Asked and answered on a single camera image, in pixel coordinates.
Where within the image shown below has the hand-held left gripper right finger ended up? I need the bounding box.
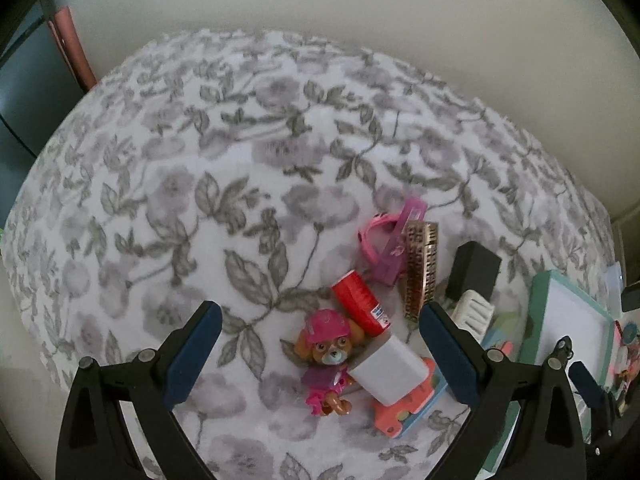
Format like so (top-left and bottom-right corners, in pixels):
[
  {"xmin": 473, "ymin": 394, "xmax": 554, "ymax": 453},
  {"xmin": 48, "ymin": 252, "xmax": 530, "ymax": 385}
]
[{"xmin": 419, "ymin": 301, "xmax": 587, "ymax": 480}]

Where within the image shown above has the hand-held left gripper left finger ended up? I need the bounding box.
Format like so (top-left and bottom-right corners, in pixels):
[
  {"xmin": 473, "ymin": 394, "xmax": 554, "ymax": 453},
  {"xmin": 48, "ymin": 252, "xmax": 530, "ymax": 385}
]
[{"xmin": 56, "ymin": 300, "xmax": 224, "ymax": 480}]

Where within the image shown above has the teal rimmed white tray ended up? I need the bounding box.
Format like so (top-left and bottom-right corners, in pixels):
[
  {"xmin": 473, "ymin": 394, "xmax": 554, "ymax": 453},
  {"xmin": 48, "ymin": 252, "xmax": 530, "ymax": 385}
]
[{"xmin": 480, "ymin": 270, "xmax": 617, "ymax": 478}]

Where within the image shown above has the white ribbed plastic clip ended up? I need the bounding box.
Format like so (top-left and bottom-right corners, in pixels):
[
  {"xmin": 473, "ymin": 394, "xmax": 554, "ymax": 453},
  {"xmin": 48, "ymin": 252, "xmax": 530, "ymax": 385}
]
[{"xmin": 452, "ymin": 289, "xmax": 496, "ymax": 342}]

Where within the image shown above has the white charger cube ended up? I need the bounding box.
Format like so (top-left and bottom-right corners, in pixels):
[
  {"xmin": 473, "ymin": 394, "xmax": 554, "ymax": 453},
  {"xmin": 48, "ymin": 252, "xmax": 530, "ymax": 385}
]
[{"xmin": 350, "ymin": 335, "xmax": 435, "ymax": 407}]

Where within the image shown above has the black power adapter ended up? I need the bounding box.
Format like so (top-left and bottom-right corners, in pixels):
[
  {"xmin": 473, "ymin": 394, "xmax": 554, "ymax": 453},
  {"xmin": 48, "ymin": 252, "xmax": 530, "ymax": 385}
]
[{"xmin": 445, "ymin": 241, "xmax": 502, "ymax": 306}]

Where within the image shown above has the red glue stick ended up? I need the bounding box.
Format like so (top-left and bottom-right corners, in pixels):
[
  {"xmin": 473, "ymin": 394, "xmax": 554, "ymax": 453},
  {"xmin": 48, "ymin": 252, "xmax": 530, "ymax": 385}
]
[{"xmin": 331, "ymin": 270, "xmax": 392, "ymax": 337}]

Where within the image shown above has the purple tube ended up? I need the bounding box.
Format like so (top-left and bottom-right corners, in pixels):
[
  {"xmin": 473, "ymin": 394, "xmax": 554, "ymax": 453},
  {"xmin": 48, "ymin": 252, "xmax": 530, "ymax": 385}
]
[{"xmin": 372, "ymin": 199, "xmax": 426, "ymax": 286}]

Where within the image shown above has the pink toy dog figure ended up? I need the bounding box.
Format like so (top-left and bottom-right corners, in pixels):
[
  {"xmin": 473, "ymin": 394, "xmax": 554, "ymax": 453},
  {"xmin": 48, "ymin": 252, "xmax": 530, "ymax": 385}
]
[{"xmin": 295, "ymin": 308, "xmax": 366, "ymax": 418}]

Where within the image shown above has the pink smartwatch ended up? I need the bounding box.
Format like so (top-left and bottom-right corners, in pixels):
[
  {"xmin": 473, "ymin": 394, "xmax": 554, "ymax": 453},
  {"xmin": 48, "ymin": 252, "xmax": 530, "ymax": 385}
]
[{"xmin": 358, "ymin": 212, "xmax": 406, "ymax": 267}]

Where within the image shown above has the white and pink knitted mat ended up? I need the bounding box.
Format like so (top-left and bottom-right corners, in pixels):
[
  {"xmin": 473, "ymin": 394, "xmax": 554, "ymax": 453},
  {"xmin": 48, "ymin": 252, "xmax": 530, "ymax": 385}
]
[{"xmin": 612, "ymin": 317, "xmax": 640, "ymax": 416}]

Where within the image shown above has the white device with light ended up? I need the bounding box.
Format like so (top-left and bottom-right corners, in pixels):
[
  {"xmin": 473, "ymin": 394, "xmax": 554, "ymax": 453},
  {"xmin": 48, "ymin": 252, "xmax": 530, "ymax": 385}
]
[{"xmin": 602, "ymin": 262, "xmax": 624, "ymax": 302}]

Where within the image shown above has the floral grey white blanket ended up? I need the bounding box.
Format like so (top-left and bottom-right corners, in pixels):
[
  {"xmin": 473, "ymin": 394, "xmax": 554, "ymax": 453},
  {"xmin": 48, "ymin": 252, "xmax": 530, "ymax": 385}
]
[{"xmin": 2, "ymin": 27, "xmax": 617, "ymax": 480}]

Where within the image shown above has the dark monitor screen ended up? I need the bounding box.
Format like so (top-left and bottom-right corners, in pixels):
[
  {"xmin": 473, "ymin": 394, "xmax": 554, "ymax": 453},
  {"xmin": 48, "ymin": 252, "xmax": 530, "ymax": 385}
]
[{"xmin": 0, "ymin": 10, "xmax": 86, "ymax": 161}]

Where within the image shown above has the pink board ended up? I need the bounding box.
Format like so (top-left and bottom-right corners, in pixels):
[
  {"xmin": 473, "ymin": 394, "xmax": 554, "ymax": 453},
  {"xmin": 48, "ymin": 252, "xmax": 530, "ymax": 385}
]
[{"xmin": 49, "ymin": 6, "xmax": 97, "ymax": 92}]

